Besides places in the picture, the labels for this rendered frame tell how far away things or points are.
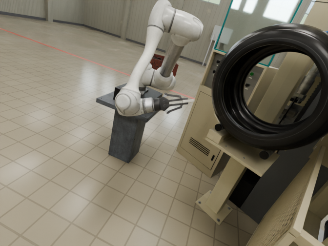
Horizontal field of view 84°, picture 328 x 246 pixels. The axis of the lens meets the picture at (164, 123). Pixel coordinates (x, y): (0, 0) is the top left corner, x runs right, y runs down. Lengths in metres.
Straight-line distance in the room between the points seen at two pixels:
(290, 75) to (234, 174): 0.81
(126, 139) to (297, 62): 1.47
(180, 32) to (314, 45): 0.65
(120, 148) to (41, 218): 0.84
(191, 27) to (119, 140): 1.24
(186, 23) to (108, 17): 12.97
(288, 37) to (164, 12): 0.64
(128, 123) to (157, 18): 0.98
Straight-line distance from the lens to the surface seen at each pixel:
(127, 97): 0.86
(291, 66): 1.37
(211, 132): 1.16
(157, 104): 1.04
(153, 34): 1.16
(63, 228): 1.57
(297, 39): 0.97
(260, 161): 1.22
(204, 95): 2.00
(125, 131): 1.82
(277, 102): 1.38
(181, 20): 1.19
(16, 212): 1.70
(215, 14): 11.83
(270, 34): 1.00
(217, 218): 1.86
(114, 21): 13.82
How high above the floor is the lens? 1.33
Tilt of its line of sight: 27 degrees down
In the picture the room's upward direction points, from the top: 17 degrees clockwise
